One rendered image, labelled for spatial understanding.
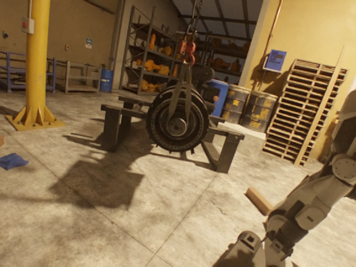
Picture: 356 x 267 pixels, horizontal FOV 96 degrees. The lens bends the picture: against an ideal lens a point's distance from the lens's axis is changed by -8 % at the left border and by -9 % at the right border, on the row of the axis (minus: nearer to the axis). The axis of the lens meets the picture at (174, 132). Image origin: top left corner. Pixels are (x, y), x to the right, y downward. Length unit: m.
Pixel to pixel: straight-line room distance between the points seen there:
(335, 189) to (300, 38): 5.44
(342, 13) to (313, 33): 0.73
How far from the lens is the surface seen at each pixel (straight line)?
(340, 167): 0.82
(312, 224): 0.91
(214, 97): 2.83
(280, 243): 1.00
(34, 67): 3.36
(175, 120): 1.31
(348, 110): 0.97
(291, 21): 6.21
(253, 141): 3.94
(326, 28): 6.23
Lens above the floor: 1.20
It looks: 17 degrees down
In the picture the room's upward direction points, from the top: 14 degrees clockwise
